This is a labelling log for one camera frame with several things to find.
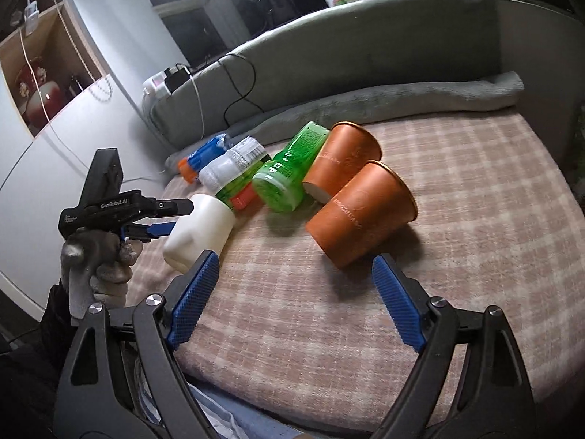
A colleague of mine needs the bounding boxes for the white paper cup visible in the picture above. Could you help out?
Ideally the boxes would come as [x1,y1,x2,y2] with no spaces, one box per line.
[163,193,236,274]

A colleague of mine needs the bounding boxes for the orange paper cup near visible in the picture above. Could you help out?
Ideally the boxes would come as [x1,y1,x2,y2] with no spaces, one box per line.
[305,161,418,269]

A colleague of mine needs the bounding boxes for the orange paper cup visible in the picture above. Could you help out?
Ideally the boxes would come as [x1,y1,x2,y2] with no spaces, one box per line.
[305,161,418,269]
[302,121,382,204]

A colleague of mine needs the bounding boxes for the orange paper cup far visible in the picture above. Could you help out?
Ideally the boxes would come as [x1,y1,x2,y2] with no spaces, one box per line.
[302,121,382,204]

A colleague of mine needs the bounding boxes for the grey gloved hand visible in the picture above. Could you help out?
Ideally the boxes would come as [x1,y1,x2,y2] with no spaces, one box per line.
[60,229,143,325]

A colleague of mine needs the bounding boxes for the blue orange bottle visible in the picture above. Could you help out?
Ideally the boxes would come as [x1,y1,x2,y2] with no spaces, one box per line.
[177,134,232,183]

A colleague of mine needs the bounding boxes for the white green labelled bottle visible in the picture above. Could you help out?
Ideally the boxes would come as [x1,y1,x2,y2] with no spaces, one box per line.
[198,137,271,211]

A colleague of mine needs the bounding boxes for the blue striped cloth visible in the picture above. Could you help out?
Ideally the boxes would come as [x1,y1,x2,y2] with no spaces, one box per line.
[134,360,301,439]

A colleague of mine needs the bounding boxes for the green plastic bottle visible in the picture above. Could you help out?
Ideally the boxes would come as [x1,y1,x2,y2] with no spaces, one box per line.
[252,121,330,213]

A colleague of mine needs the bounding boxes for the red white pot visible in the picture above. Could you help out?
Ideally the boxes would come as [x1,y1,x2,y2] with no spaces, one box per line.
[16,57,65,132]

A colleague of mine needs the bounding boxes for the black charger plug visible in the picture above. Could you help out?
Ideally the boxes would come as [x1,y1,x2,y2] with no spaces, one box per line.
[163,67,190,94]

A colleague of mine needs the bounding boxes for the grey fleece blanket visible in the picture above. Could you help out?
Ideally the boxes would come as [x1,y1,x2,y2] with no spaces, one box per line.
[150,71,525,175]

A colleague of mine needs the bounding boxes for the pink plaid blanket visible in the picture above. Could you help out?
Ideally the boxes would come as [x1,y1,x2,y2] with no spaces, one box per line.
[125,109,585,435]

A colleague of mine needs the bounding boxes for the grey sofa backrest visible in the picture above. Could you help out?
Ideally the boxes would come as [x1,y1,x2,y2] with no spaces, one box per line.
[143,0,501,149]

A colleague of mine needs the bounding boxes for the black cable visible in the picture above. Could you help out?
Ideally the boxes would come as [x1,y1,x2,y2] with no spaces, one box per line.
[174,52,267,129]

